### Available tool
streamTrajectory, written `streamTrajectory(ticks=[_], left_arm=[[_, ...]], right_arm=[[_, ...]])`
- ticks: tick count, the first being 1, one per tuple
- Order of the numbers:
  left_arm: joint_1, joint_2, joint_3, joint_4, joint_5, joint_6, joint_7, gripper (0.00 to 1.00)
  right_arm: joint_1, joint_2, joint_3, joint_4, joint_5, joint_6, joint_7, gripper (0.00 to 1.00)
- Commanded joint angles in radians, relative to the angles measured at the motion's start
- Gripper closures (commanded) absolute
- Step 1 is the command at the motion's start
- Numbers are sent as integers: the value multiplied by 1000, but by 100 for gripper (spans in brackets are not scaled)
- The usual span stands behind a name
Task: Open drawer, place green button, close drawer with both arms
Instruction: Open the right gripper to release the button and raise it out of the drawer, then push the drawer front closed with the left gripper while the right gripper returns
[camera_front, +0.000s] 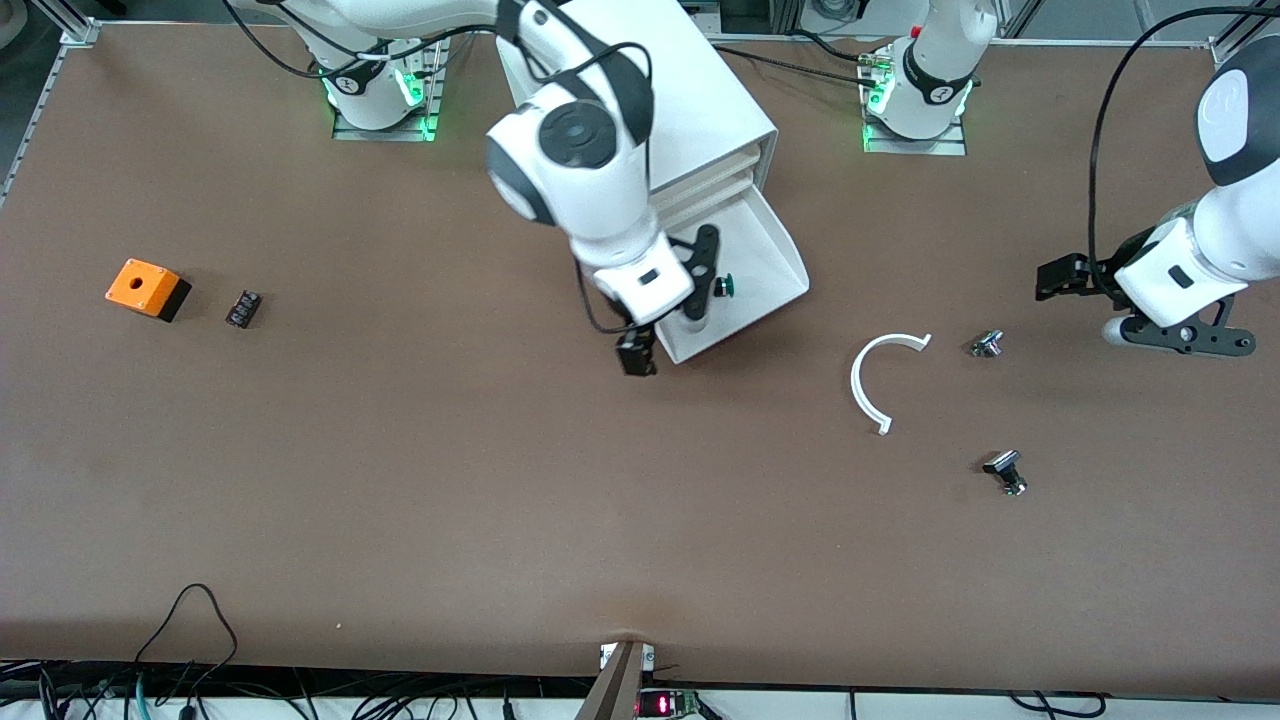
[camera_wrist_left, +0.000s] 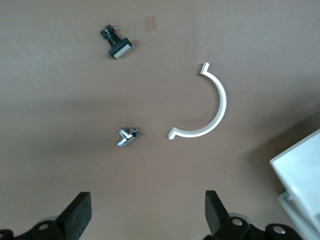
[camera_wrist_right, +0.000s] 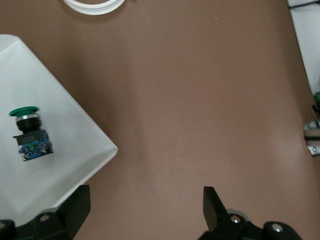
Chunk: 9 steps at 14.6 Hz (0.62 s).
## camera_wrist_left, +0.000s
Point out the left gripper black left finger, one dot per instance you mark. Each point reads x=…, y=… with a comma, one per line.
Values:
x=75, y=217

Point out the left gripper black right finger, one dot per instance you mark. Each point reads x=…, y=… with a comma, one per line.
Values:
x=217, y=215

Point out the brown tape patch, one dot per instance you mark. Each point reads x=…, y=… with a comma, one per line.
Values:
x=150, y=23

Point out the white semicircular bracket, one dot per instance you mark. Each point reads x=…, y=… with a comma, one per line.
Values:
x=221, y=100

